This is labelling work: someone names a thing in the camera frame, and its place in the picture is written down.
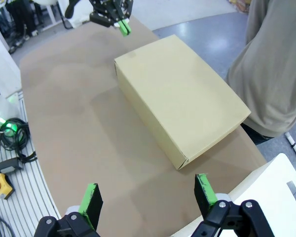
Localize standing person in black trousers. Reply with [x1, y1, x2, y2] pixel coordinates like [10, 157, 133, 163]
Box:
[5, 0, 44, 38]

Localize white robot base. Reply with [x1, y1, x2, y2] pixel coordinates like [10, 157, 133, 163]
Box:
[0, 83, 23, 130]

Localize grey handheld controller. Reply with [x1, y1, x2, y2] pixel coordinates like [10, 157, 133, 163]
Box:
[0, 157, 24, 175]

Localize yellow emergency stop button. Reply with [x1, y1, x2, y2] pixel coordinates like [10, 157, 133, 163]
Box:
[0, 172, 15, 200]

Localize white box with handle slots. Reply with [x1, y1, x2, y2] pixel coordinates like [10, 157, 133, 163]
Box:
[174, 153, 296, 237]

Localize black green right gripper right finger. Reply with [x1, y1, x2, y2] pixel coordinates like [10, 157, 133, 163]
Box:
[192, 173, 275, 237]

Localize person in beige sweater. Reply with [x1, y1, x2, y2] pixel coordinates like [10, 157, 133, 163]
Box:
[225, 0, 296, 147]

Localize cardboard shoe box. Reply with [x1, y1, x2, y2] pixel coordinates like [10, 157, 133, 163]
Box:
[113, 34, 252, 172]

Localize grey slotted aluminium platform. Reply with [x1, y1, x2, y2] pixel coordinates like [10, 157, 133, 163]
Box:
[0, 90, 66, 237]

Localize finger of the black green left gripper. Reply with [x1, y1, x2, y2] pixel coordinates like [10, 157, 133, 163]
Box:
[122, 17, 133, 36]
[114, 20, 129, 38]

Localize black coiled cables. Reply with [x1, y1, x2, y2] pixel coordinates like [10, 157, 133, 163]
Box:
[0, 117, 38, 164]

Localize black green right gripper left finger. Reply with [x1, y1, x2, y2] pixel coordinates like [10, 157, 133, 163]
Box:
[35, 183, 104, 237]

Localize pile of patterned clothes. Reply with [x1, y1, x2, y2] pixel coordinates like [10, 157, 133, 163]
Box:
[227, 0, 250, 15]

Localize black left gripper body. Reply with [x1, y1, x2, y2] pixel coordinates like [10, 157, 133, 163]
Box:
[88, 0, 135, 28]

